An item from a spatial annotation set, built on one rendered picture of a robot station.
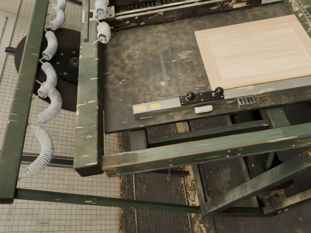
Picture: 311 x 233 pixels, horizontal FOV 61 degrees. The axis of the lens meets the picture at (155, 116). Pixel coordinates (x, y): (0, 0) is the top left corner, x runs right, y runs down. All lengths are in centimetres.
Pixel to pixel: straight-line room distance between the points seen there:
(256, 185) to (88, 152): 110
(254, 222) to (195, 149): 188
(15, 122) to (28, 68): 41
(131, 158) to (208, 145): 32
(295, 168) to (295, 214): 102
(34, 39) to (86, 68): 74
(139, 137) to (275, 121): 62
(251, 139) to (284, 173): 58
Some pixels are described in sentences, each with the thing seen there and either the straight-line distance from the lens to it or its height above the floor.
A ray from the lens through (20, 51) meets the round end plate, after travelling 205.
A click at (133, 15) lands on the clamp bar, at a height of 166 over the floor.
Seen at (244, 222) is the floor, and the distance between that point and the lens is 299.
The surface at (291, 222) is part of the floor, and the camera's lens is 265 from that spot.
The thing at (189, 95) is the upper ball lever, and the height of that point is 154.
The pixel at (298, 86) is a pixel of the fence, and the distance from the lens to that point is 137.
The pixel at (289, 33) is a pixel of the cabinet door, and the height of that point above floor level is 96.
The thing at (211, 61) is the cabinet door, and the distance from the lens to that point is 142.
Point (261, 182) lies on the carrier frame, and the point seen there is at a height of 79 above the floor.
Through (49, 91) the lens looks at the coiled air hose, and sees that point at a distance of 175.
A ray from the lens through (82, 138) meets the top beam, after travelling 115.
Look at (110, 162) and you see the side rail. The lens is 112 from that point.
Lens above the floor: 214
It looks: 26 degrees down
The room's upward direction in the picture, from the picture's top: 79 degrees counter-clockwise
